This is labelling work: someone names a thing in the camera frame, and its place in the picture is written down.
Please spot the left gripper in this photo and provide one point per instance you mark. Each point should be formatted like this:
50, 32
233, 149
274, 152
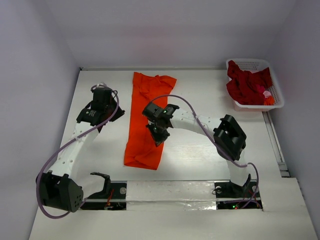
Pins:
118, 114

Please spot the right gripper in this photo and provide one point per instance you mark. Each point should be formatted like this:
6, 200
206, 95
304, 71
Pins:
160, 136

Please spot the orange t shirt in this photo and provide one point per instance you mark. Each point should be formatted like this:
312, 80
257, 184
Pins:
149, 94

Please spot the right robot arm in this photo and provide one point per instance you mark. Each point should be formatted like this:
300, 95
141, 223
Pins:
226, 134

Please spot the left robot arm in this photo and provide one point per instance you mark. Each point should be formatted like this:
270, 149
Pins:
57, 192

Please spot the dark red t shirt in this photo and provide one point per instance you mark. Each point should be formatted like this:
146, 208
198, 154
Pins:
242, 86

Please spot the white plastic basket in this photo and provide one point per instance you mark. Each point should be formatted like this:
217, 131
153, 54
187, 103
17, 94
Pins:
255, 65

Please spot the pink garment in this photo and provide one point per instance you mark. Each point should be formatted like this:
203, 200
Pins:
261, 90

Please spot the small orange garment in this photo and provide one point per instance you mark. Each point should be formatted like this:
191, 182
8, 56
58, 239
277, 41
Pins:
269, 101

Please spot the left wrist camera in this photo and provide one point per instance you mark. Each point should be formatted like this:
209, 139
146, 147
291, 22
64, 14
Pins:
101, 85

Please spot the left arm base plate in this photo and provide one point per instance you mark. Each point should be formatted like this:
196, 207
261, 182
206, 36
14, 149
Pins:
114, 200

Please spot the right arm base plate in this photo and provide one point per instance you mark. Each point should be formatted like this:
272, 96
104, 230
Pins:
228, 198

